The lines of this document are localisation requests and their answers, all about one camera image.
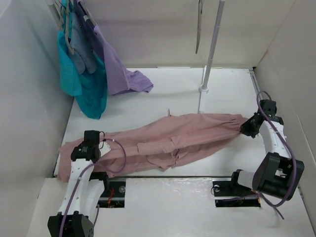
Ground grey clothes hanger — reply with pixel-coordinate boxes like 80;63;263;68
195;0;204;54

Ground teal hanging shirt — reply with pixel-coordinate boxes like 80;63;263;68
57;1;107;119

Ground white rack pole with base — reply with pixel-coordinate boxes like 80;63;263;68
197;0;227;115

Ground pink trousers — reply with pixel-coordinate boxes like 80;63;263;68
57;108;249;183

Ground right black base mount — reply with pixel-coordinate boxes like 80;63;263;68
211;180;261;208

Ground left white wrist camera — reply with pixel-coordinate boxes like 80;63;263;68
99;142;111;157

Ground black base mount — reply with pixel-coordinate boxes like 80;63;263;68
98;181;126;208
211;180;261;208

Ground blue-grey hanging garment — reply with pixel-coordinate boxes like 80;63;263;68
69;12;97;75

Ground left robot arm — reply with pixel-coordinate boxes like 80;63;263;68
47;130;111;237

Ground purple hanging shirt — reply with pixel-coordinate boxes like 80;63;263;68
74;0;154;96

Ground left white rack pole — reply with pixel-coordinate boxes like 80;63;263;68
46;0;60;24

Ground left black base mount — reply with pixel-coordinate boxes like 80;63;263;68
98;181;126;208

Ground grey hanger on rack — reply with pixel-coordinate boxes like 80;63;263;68
54;0;75;55

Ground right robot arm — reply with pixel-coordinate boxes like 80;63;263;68
228;99;305;201

